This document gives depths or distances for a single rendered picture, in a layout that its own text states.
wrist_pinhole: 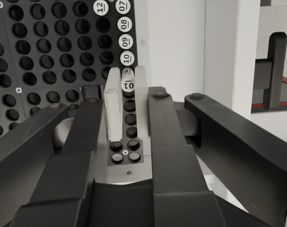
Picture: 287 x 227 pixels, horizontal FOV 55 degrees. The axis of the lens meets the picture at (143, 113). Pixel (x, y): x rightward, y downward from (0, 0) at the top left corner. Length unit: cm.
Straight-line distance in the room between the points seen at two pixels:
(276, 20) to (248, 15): 107
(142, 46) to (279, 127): 28
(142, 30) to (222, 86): 10
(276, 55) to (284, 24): 106
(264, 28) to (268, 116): 85
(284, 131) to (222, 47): 26
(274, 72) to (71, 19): 19
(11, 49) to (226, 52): 19
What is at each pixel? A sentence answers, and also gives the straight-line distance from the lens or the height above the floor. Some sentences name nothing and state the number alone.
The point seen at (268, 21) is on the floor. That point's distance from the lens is 130.
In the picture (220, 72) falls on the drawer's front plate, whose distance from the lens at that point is 28.
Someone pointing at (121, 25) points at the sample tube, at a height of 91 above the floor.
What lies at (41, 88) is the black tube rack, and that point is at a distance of 27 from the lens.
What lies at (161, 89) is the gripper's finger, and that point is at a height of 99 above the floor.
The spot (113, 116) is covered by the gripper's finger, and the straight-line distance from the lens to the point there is 15.
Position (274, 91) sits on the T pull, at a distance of 29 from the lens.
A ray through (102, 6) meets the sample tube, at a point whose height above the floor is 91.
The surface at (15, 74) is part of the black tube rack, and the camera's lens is 27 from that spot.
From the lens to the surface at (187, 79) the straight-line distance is 33.
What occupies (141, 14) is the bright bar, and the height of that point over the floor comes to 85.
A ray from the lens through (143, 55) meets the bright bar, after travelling 31.
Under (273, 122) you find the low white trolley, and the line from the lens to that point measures 49.
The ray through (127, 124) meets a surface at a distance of 27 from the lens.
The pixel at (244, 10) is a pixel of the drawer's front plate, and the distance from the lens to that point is 24.
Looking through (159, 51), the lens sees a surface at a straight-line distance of 32.
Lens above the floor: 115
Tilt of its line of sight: 69 degrees down
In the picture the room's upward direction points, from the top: 169 degrees clockwise
